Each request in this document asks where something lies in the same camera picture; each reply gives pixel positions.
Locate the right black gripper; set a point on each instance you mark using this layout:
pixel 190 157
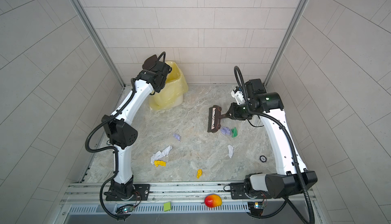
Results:
pixel 233 113

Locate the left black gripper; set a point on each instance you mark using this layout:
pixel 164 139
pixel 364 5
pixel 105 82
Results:
pixel 162 79

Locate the yellow bagged trash bin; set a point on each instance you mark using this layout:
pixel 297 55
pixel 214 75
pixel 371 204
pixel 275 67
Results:
pixel 172 94

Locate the brown hand brush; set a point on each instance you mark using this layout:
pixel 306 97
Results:
pixel 214 119

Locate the dark brown dustpan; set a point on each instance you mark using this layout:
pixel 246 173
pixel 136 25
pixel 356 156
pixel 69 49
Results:
pixel 150 62

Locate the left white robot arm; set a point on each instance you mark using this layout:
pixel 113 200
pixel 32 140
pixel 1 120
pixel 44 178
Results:
pixel 117 126

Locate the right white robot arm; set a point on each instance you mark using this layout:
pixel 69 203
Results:
pixel 291 176

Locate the green paper scrap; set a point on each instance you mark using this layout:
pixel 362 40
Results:
pixel 234 132

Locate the purple paper scrap right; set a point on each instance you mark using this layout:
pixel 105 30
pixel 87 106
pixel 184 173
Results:
pixel 225 130

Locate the white paper scrap right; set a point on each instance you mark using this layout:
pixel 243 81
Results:
pixel 230 151

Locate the small purple paper scrap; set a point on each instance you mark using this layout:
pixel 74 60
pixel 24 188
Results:
pixel 177 136

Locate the yellow paper scrap front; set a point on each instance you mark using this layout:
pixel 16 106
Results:
pixel 199 173

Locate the yellow paper scrap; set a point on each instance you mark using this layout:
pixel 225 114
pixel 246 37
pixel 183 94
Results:
pixel 199 173
pixel 160 163

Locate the white paper scrap long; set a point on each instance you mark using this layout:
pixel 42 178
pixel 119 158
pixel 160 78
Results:
pixel 166 151

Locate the white paper scrap left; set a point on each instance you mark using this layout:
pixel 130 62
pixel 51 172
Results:
pixel 155 157

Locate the yellow paper scrap left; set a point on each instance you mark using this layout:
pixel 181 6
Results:
pixel 160 163

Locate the red yellow toy mango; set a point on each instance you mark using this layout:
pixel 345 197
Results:
pixel 213 201

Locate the right circuit board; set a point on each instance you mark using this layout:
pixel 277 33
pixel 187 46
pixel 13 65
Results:
pixel 256 209

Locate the circuit board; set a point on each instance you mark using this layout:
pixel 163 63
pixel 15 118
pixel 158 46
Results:
pixel 256 209
pixel 125 209

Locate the green foam cube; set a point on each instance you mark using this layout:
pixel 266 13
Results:
pixel 167 206

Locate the left circuit board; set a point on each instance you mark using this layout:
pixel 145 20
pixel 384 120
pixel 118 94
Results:
pixel 125 209

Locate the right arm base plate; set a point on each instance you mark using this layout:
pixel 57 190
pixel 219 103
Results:
pixel 238 191

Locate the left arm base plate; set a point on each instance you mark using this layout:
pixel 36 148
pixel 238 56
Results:
pixel 140 193

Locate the aluminium rail frame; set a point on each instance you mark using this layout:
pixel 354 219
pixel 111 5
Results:
pixel 84 203

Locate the vertical aluminium corner post left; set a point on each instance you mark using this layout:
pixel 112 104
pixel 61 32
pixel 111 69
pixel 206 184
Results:
pixel 95 38

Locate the vertical aluminium corner post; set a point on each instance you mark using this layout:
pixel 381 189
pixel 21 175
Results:
pixel 95 38
pixel 293 23

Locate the vertical aluminium corner post right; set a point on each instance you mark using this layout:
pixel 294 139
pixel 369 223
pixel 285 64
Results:
pixel 293 23

